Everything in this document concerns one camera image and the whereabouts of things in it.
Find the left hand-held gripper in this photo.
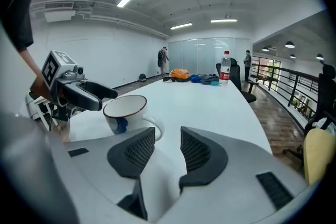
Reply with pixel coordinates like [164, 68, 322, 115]
[41, 50, 119, 122]

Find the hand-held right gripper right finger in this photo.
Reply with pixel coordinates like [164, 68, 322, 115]
[156, 126, 308, 224]

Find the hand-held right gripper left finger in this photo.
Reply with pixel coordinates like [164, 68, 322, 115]
[51, 126, 156, 224]

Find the white ceramic mug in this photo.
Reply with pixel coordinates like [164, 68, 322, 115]
[102, 94, 165, 142]

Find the person's left forearm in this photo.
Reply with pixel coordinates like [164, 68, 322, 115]
[17, 47, 53, 101]

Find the long white table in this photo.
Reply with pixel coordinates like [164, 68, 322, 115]
[69, 78, 273, 208]

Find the orange cloth bag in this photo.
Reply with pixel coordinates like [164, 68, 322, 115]
[169, 68, 191, 82]

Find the white ceiling air conditioner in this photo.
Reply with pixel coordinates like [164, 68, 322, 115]
[43, 2, 77, 24]

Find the black office chair with armrests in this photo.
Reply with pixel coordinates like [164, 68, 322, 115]
[215, 58, 259, 104]

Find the grey cloth bundle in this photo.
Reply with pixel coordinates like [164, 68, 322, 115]
[199, 73, 220, 86]

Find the black metal railing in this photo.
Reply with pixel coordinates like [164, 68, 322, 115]
[250, 62, 329, 124]

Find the clear water bottle red label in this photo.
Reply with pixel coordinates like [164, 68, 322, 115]
[218, 50, 232, 87]

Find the white clothes heap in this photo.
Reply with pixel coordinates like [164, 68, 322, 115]
[311, 117, 336, 137]

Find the person's black t-shirt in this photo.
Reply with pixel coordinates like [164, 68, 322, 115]
[0, 0, 40, 52]

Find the frosted glass partition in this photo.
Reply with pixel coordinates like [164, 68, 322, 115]
[167, 37, 250, 76]

